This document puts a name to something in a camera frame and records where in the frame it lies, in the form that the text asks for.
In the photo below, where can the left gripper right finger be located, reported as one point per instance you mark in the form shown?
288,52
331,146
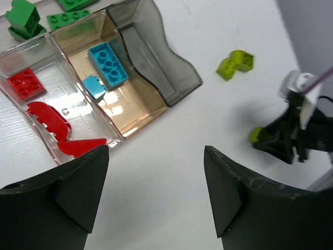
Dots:
251,211

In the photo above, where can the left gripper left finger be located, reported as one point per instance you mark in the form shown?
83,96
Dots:
55,209

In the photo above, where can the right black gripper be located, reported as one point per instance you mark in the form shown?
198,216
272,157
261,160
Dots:
317,136

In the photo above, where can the red curved lego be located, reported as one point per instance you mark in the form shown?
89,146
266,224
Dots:
49,116

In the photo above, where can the lime square lego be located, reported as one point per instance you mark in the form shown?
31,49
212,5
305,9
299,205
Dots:
227,68

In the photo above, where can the cyan small lego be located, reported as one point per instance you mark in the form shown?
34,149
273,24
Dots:
94,87

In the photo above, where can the red square lego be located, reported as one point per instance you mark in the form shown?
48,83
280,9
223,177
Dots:
26,84

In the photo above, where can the cyan long lego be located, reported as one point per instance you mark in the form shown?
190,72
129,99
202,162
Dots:
107,65

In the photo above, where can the green long lego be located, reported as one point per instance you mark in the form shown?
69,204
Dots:
57,21
73,5

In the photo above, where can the small green number lego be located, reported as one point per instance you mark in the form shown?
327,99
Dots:
23,15

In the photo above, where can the lime curved lego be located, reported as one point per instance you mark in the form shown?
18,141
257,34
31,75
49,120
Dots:
243,60

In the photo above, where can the green square lego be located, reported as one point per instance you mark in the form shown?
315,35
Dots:
21,36

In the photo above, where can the amber transparent container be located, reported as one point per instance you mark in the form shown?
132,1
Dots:
133,104

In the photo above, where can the grey smoky container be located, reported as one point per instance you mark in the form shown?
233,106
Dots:
141,28

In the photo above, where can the long clear smoky container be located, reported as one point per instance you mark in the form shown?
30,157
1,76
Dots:
83,25

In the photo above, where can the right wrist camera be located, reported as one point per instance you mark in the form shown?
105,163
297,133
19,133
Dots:
300,85

